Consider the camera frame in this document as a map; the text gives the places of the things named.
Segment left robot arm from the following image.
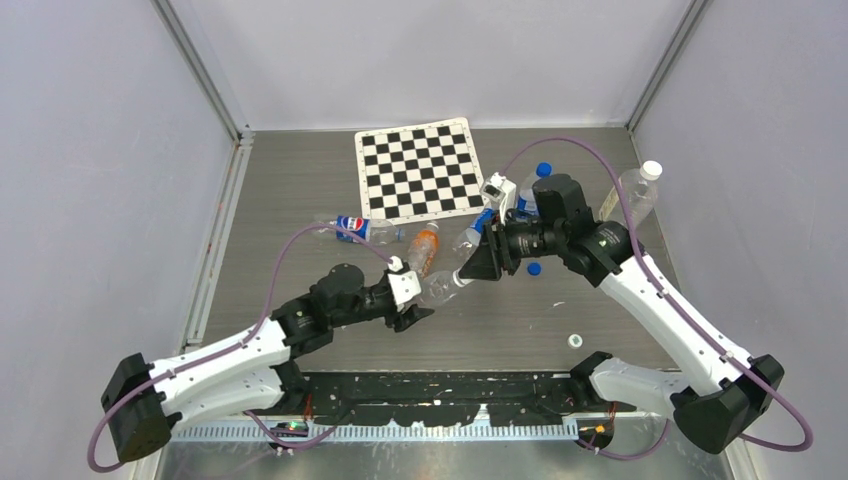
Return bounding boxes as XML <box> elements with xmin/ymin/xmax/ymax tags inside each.
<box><xmin>99</xmin><ymin>263</ymin><xmax>434</xmax><ymax>464</ymax></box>

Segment tall bottle white cap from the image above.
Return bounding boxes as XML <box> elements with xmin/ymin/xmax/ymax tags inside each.
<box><xmin>599</xmin><ymin>160</ymin><xmax>663</xmax><ymax>230</ymax></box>

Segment checkerboard mat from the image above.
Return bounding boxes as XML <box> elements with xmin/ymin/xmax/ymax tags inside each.
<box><xmin>354</xmin><ymin>117</ymin><xmax>485</xmax><ymax>225</ymax></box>

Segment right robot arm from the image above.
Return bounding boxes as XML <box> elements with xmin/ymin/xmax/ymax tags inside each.
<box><xmin>454</xmin><ymin>174</ymin><xmax>785</xmax><ymax>454</ymax></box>

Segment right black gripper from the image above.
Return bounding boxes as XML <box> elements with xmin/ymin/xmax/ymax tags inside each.
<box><xmin>458</xmin><ymin>211</ymin><xmax>563</xmax><ymax>282</ymax></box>

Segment crushed Pepsi bottle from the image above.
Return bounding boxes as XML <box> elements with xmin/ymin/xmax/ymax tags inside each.
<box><xmin>314</xmin><ymin>214</ymin><xmax>406</xmax><ymax>246</ymax></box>

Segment blue label Pepsi bottle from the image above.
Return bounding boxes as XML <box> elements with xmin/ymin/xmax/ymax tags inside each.
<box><xmin>453</xmin><ymin>207</ymin><xmax>495</xmax><ymax>263</ymax></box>

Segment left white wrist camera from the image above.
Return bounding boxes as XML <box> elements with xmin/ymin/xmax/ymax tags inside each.
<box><xmin>387</xmin><ymin>256</ymin><xmax>422</xmax><ymax>312</ymax></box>

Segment white blue bottle cap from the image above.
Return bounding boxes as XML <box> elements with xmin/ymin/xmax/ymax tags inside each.
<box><xmin>450</xmin><ymin>270</ymin><xmax>473</xmax><ymax>289</ymax></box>

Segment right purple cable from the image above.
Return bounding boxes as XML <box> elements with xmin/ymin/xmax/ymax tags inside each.
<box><xmin>498</xmin><ymin>137</ymin><xmax>815</xmax><ymax>461</ymax></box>

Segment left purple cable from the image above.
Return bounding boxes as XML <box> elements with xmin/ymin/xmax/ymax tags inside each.
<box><xmin>87</xmin><ymin>223</ymin><xmax>402</xmax><ymax>474</ymax></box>

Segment orange drink bottle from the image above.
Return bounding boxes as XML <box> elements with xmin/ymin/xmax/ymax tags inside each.
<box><xmin>407</xmin><ymin>221</ymin><xmax>440</xmax><ymax>278</ymax></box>

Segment clear plastic bottle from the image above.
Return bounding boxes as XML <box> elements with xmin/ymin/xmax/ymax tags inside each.
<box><xmin>416</xmin><ymin>270</ymin><xmax>464</xmax><ymax>309</ymax></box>

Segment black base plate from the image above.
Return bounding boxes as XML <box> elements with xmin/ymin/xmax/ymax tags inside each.
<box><xmin>266</xmin><ymin>371</ymin><xmax>634</xmax><ymax>430</ymax></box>

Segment clear Pepsi bottle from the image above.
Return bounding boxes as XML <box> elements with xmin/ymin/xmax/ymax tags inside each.
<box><xmin>516</xmin><ymin>167</ymin><xmax>542</xmax><ymax>216</ymax></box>

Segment purple cable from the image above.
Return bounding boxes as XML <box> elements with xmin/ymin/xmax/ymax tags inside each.
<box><xmin>498</xmin><ymin>137</ymin><xmax>815</xmax><ymax>461</ymax></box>
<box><xmin>87</xmin><ymin>223</ymin><xmax>402</xmax><ymax>474</ymax></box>

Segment white green bottle cap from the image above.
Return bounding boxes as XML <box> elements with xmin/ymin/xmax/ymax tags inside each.
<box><xmin>567</xmin><ymin>334</ymin><xmax>583</xmax><ymax>349</ymax></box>

